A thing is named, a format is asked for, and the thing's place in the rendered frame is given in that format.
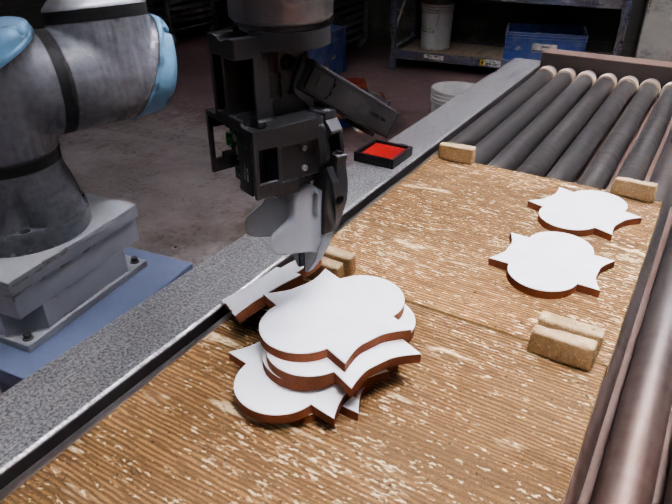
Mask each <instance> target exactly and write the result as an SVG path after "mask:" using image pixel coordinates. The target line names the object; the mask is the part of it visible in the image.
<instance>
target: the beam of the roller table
mask: <svg viewBox="0 0 672 504"><path fill-rule="evenodd" d="M540 62H541V61H539V60H531V59H523V58H514V59H513V60H511V61H510V62H508V63H507V64H505V65H504V66H502V67H500V68H499V69H497V70H496V71H494V72H493V73H491V74H490V75H488V76H487V77H485V78H484V79H482V80H481V81H479V82H478V83H476V84H474V85H473V86H471V87H470V88H468V89H467V90H465V91H464V92H462V93H461V94H459V95H458V96H456V97H455V98H453V99H452V100H450V101H448V102H447V103H445V104H444V105H442V106H441V107H439V108H438V109H436V110H435V111H433V112H432V113H430V114H429V115H427V116H426V117H424V118H422V119H421V120H419V121H418V122H416V123H415V124H413V125H412V126H410V127H409V128H407V129H406V130H404V131H403V132H401V133H400V134H398V135H396V136H395V137H393V138H392V139H390V140H389V141H388V142H393V143H401V144H406V145H408V146H412V147H413V150H412V156H410V157H409V158H408V159H406V160H405V161H404V162H402V163H401V164H400V165H398V166H397V167H396V168H394V169H393V170H392V169H388V168H384V167H379V166H375V165H370V164H366V163H362V162H355V163H354V164H352V165H351V166H349V167H348V168H346V171H347V179H348V194H347V201H346V205H345V208H344V211H343V214H342V217H341V221H340V224H339V226H341V225H342V224H343V223H344V222H346V221H347V220H348V219H350V218H351V217H352V216H353V215H355V214H356V213H357V212H359V211H360V210H361V209H362V208H364V207H365V206H366V205H368V204H369V203H370V202H371V201H373V200H374V199H375V198H377V197H378V196H379V195H380V194H382V193H383V192H384V191H386V190H387V189H388V188H389V187H391V186H392V185H393V184H395V183H396V182H397V181H398V180H400V179H401V178H402V177H404V176H405V175H406V174H407V173H409V172H410V171H411V170H413V169H414V168H415V167H416V166H418V165H419V164H420V163H422V162H423V161H424V160H425V159H427V158H428V157H429V156H431V155H432V154H433V153H434V152H436V151H437V150H438V149H439V144H440V143H442V142H448V141H450V140H451V139H452V138H454V137H455V136H456V135H457V134H459V133H460V132H461V131H463V130H464V129H465V128H466V127H468V126H469V125H470V124H472V123H473V122H474V121H475V120H477V119H478V118H479V117H481V116H482V115H483V114H484V113H486V112H487V111H488V110H490V109H491V108H492V107H493V106H495V105H496V104H497V103H499V102H500V101H501V100H502V99H504V98H505V97H506V96H508V95H509V94H510V93H511V92H513V91H514V90H515V89H517V88H518V87H519V86H520V85H522V84H523V83H524V82H526V81H527V80H528V79H529V78H531V77H532V76H533V75H535V73H536V72H537V71H538V70H539V68H540ZM270 238H271V237H252V236H249V235H248V234H245V235H244V236H242V237H240V238H239V239H237V240H236V241H234V242H233V243H231V244H230V245H228V246H227V247H225V248H224V249H222V250H221V251H219V252H218V253H216V254H214V255H213V256H211V257H210V258H208V259H207V260H205V261H204V262H202V263H201V264H199V265H198V266H196V267H195V268H193V269H192V270H190V271H188V272H187V273H185V274H184V275H182V276H181V277H179V278H178V279H176V280H175V281H173V282H172V283H170V284H169V285H167V286H166V287H164V288H162V289H161V290H159V291H158V292H156V293H155V294H153V295H152V296H150V297H149V298H147V299H146V300H144V301H143V302H141V303H140V304H138V305H136V306H135V307H133V308H132V309H130V310H129V311H127V312H126V313H124V314H123V315H121V316H120V317H118V318H117V319H115V320H114V321H112V322H110V323H109V324H107V325H106V326H104V327H103V328H101V329H100V330H98V331H97V332H95V333H94V334H92V335H91V336H89V337H88V338H86V339H84V340H83V341H81V342H80V343H78V344H77V345H75V346H74V347H72V348H71V349H69V350H68V351H66V352H65V353H63V354H62V355H60V356H58V357H57V358H55V359H54V360H52V361H51V362H49V363H48V364H46V365H45V366H43V367H42V368H40V369H39V370H37V371H36V372H34V373H32V374H31V375H29V376H28V377H26V378H25V379H23V380H22V381H20V382H19V383H17V384H16V385H14V386H13V387H11V388H10V389H8V390H6V391H5V392H3V393H2V394H0V490H1V489H3V488H4V487H5V486H7V485H8V484H9V483H10V482H12V481H13V480H14V479H16V478H17V477H18V476H19V475H21V474H22V473H23V472H25V471H26V470H27V469H28V468H30V467H31V466H32V465H34V464H35V463H36V462H37V461H39V460H40V459H41V458H43V457H44V456H45V455H46V454H48V453H49V452H50V451H52V450H53V449H54V448H55V447H57V446H58V445H59V444H61V443H62V442H63V441H64V440H66V439H67V438H68V437H70V436H71V435H72V434H73V433H75V432H76V431H77V430H79V429H80V428H81V427H82V426H84V425H85V424H86V423H88V422H89V421H90V420H91V419H93V418H94V417H95V416H97V415H98V414H99V413H100V412H102V411H103V410H104V409H106V408H107V407H108V406H109V405H111V404H112V403H113V402H115V401H116V400H117V399H118V398H120V397H121V396H122V395H123V394H125V393H126V392H127V391H129V390H130V389H131V388H132V387H134V386H135V385H136V384H138V383H139V382H140V381H141V380H143V379H144V378H145V377H147V376H148V375H149V374H150V373H152V372H153V371H154V370H156V369H157V368H158V367H159V366H161V365H162V364H163V363H165V362H166V361H167V360H168V359H170V358H171V357H172V356H174V355H175V354H176V353H177V352H179V351H180V350H181V349H183V348H184V347H185V346H186V345H188V344H189V343H190V342H192V341H193V340H194V339H195V338H197V337H198V336H199V335H201V334H202V333H203V332H204V331H206V330H207V329H208V328H210V327H211V326H212V325H213V324H215V323H216V322H217V321H219V320H220V319H221V318H222V317H224V316H225V315H226V314H228V313H229V312H230V310H228V309H227V308H226V307H225V305H224V303H223V302H222V300H223V299H225V298H227V297H229V296H230V295H232V294H234V293H236V292H238V291H240V290H241V289H243V288H245V287H246V286H248V285H250V284H251V283H253V282H255V281H256V280H258V279H260V278H261V277H263V276H264V275H266V274H267V273H268V272H270V271H271V270H273V269H274V268H275V267H279V268H281V267H283V266H285V265H286V264H288V263H290V262H292V261H294V256H293V254H283V255H276V254H274V253H272V252H271V250H270Z"/></svg>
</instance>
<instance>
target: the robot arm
mask: <svg viewBox="0 0 672 504"><path fill-rule="evenodd" d="M227 10H228V16H229V18H231V19H232V20H233V21H234V22H233V23H232V29H229V30H221V31H214V32H207V35H208V44H209V54H210V64H211V74H212V84H213V93H214V103H215V107H213V108H208V109H205V113H206V122H207V131H208V140H209V149H210V158H211V167H212V172H217V171H221V170H225V169H228V168H232V167H235V173H236V177H237V178H238V179H240V181H241V184H240V188H241V190H243V191H244V192H246V193H247V194H249V195H250V196H252V197H254V196H255V200H257V201H259V200H262V199H264V200H263V201H262V203H261V204H260V205H259V206H258V207H257V208H255V209H254V210H253V211H252V212H251V213H250V214H248V216H247V217H246V219H245V231H246V233H247V234H248V235H249V236H252V237H271V238H270V250H271V252H272V253H274V254H276V255H283V254H293V256H294V258H295V261H296V263H297V266H299V267H302V266H304V270H305V271H306V272H309V271H311V270H313V269H314V268H315V266H316V265H317V264H318V263H319V261H320V260H321V258H322V257H323V255H324V253H325V252H326V250H327V248H328V246H329V244H330V242H331V240H332V238H333V235H334V232H335V230H337V229H338V227H339V224H340V221H341V217H342V214H343V211H344V208H345V205H346V201H347V194H348V179H347V171H346V159H347V154H346V153H344V141H343V135H342V130H343V129H342V127H341V124H340V122H339V120H338V118H337V117H336V113H337V114H339V115H341V116H342V117H343V118H345V121H344V122H345V123H346V124H348V125H350V126H352V127H353V129H354V130H355V131H357V132H359V133H366V134H368V135H370V136H372V137H373V135H374V134H377V135H379V136H382V137H384V138H386V139H387V138H388V136H389V135H390V133H391V131H392V129H393V127H394V125H395V123H396V121H397V119H398V117H399V115H400V112H398V111H397V110H395V109H393V108H392V107H390V106H389V104H390V102H389V101H387V100H386V99H384V98H383V97H381V96H380V94H378V93H377V92H373V91H369V90H367V89H364V88H362V87H361V88H359V87H358V86H356V85H354V84H353V83H351V82H349V81H348V80H346V79H345V78H343V77H341V76H340V75H338V74H336V73H335V72H333V71H332V70H330V69H328V68H327V67H325V66H323V65H322V64H320V63H318V62H317V61H315V60H313V59H311V58H309V56H308V50H313V49H318V48H321V47H324V46H327V45H328V44H330V43H331V22H330V21H328V19H329V18H330V17H331V16H332V15H333V0H227ZM41 14H42V17H43V21H44V25H45V28H41V29H34V30H33V27H32V26H31V25H30V24H29V22H28V21H27V20H26V19H24V18H22V17H16V16H3V17H0V258H10V257H19V256H25V255H30V254H34V253H38V252H42V251H45V250H49V249H51V248H54V247H57V246H59V245H62V244H64V243H66V242H68V241H70V240H72V239H73V238H75V237H76V236H78V235H79V234H81V233H82V232H83V231H84V230H85V229H86V228H87V227H88V225H89V224H90V222H91V219H92V214H91V209H90V205H89V201H88V198H87V196H86V194H85V193H84V192H83V191H82V190H81V189H80V188H79V186H78V184H77V182H76V180H75V178H74V176H73V175H72V173H71V171H70V170H69V168H68V167H67V165H66V163H65V162H64V160H63V158H62V154H61V150H60V146H59V142H58V138H57V136H58V135H61V134H65V133H70V132H75V131H79V130H84V129H88V128H93V127H97V126H102V125H106V124H111V123H115V122H120V121H124V120H136V119H139V118H140V117H142V116H144V115H148V114H152V113H155V112H158V111H161V110H162V109H164V108H165V107H166V106H167V105H168V104H169V102H170V101H171V99H172V95H173V94H174V91H175V88H176V83H177V55H176V49H175V45H174V41H173V38H172V35H171V34H169V28H168V26H167V25H166V23H165V22H164V21H163V20H162V19H161V18H160V17H159V16H156V15H154V14H151V13H148V9H147V4H146V0H47V1H46V2H45V4H44V5H43V7H42V9H41ZM219 125H225V126H226V127H228V128H230V131H228V132H225V134H226V144H227V145H228V146H230V147H231V148H232V149H229V150H225V151H222V156H219V157H216V152H215V142H214V133H213V127H215V126H219ZM313 180H314V181H313ZM310 181H313V185H311V183H310Z"/></svg>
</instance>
